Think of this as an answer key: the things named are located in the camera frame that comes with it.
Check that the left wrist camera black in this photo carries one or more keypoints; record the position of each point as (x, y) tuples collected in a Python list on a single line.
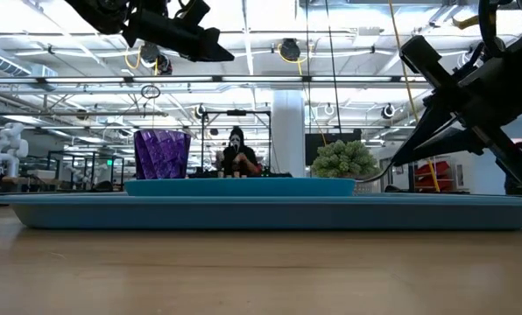
[(195, 11)]

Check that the person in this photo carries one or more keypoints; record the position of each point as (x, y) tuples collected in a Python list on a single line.
[(239, 159)]

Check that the purple faceted plastic cup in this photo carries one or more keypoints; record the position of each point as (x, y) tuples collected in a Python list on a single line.
[(161, 155)]

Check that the green succulent in white pot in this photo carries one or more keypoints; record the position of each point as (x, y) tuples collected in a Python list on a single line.
[(344, 159)]

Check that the black background monitor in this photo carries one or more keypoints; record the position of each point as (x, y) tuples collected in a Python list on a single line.
[(315, 151)]

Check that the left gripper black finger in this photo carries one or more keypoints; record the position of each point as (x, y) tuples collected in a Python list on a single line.
[(210, 46)]

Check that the black background frame rig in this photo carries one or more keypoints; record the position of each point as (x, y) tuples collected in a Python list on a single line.
[(237, 112)]

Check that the blue plastic tray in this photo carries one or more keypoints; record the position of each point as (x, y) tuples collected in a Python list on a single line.
[(261, 214)]

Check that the blue round plate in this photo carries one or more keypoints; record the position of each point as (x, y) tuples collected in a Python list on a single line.
[(239, 187)]

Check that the dark metal spoon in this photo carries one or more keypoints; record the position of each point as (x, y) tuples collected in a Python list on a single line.
[(377, 175)]

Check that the red storage shelf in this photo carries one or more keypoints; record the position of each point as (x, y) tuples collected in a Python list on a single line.
[(436, 175)]

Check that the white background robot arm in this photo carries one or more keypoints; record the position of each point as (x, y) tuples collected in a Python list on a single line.
[(9, 149)]

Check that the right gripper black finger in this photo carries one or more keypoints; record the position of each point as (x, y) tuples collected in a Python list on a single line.
[(432, 127), (453, 146)]

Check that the white column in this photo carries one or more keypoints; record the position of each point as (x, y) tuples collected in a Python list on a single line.
[(287, 131)]

